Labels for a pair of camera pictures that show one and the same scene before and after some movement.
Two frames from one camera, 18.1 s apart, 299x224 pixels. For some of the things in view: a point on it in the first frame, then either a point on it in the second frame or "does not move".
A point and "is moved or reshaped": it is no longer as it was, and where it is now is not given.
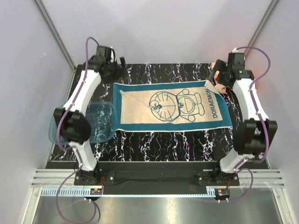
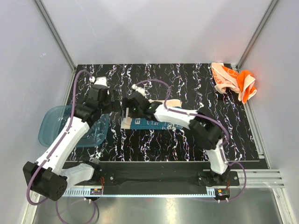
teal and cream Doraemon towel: x=171 y=105 is moved or reshaped
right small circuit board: x=222 y=192 does not move
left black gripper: x=117 y=70 -> x=108 y=102
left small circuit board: x=96 y=191 does not move
